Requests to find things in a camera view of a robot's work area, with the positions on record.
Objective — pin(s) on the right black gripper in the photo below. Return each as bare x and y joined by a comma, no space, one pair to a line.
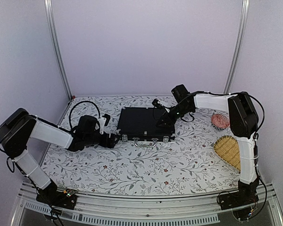
167,120

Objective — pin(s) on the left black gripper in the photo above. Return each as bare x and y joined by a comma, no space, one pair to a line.
105,143

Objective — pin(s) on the black poker case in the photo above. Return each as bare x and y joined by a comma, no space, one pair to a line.
139,125

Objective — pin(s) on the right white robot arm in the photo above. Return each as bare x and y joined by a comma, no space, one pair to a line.
243,118

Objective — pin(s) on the red patterned bowl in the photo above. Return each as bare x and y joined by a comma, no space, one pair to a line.
220,121

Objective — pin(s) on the woven bamboo tray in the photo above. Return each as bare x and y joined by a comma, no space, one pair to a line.
227,148

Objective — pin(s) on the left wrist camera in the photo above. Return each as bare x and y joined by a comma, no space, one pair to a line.
103,121

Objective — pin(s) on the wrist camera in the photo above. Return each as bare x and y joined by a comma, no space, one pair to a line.
103,121
160,104

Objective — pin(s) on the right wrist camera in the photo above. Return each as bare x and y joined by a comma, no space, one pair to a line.
160,104

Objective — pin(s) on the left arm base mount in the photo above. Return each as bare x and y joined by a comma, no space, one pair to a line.
52,197

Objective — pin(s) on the right aluminium frame post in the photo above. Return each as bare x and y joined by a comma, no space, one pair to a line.
238,45

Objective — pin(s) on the aluminium frame post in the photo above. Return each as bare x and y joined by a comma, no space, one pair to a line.
56,47
238,45

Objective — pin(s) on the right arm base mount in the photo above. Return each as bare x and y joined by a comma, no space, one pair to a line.
228,200

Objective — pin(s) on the left aluminium frame post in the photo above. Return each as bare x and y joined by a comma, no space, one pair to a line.
56,47

